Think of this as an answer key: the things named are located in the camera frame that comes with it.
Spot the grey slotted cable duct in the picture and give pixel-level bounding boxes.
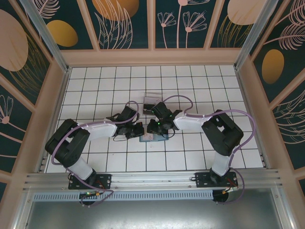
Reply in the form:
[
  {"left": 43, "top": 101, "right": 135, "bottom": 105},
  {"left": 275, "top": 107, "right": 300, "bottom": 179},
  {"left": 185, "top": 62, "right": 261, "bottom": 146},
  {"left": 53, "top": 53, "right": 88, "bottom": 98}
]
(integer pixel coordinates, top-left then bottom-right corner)
[{"left": 32, "top": 190, "right": 214, "bottom": 201}]

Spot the plain white credit card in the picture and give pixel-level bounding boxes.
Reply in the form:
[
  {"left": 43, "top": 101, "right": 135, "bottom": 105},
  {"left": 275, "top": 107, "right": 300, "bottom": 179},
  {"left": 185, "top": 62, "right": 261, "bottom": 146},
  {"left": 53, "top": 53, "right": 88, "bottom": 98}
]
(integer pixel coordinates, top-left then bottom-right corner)
[{"left": 145, "top": 95, "right": 161, "bottom": 105}]

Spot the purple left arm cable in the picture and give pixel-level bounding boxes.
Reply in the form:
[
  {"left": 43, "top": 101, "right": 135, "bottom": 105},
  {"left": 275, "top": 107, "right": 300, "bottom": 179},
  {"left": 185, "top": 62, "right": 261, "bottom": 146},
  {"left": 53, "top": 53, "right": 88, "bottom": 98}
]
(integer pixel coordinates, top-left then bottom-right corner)
[{"left": 51, "top": 100, "right": 140, "bottom": 208}]

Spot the aluminium frame post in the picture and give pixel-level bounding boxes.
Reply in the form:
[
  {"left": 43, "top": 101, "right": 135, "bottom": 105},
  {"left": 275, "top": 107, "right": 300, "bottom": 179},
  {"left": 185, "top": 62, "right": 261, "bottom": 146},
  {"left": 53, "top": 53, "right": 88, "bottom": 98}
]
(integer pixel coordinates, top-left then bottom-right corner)
[
  {"left": 19, "top": 0, "right": 70, "bottom": 75},
  {"left": 234, "top": 0, "right": 280, "bottom": 70}
]

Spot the aluminium mounting rail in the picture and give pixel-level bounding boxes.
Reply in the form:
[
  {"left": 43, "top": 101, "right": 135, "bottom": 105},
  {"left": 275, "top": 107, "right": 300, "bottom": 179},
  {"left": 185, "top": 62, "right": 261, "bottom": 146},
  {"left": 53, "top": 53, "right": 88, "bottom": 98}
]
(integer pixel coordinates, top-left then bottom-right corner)
[{"left": 23, "top": 168, "right": 283, "bottom": 191}]

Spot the blue-grey cloth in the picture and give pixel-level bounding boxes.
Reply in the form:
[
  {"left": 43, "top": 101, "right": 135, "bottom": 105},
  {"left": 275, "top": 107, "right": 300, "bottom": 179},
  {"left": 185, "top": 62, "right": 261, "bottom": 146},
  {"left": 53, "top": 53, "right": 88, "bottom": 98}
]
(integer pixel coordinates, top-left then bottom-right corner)
[{"left": 139, "top": 133, "right": 170, "bottom": 144}]

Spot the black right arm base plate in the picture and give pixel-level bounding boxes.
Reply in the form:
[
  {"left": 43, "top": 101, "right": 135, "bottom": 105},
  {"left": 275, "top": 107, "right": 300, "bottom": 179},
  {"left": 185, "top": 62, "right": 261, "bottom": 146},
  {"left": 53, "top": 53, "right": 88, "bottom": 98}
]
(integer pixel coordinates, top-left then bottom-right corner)
[{"left": 194, "top": 171, "right": 239, "bottom": 189}]

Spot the clear acrylic box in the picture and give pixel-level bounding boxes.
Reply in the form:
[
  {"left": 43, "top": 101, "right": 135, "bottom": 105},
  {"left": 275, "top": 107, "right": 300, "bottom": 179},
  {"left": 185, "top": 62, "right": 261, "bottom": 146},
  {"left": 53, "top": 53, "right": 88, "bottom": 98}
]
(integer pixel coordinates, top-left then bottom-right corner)
[{"left": 143, "top": 92, "right": 163, "bottom": 116}]

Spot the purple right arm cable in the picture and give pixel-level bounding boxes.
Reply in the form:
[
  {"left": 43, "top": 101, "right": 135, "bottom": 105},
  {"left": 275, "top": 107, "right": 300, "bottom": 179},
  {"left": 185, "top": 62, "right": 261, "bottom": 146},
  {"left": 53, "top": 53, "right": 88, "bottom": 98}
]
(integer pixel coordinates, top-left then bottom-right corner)
[{"left": 163, "top": 94, "right": 254, "bottom": 205}]

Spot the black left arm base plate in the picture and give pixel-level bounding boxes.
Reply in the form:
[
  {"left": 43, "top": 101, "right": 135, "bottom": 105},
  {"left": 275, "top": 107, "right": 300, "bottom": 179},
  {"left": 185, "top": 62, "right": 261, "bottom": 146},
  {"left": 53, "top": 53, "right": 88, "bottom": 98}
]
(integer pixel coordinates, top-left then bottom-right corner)
[{"left": 68, "top": 174, "right": 112, "bottom": 190}]

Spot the grey metal sheet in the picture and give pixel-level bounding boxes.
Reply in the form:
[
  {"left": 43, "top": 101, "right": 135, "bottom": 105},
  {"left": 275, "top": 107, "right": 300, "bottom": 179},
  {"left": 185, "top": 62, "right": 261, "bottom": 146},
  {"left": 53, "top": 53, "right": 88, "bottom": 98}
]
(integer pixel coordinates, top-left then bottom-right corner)
[{"left": 22, "top": 188, "right": 290, "bottom": 229}]

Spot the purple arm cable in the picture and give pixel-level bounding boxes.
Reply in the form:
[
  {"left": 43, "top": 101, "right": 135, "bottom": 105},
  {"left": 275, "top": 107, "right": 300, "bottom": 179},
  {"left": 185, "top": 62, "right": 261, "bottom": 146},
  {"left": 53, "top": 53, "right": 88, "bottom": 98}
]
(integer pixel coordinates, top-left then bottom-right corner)
[
  {"left": 51, "top": 100, "right": 140, "bottom": 208},
  {"left": 163, "top": 94, "right": 254, "bottom": 205}
]

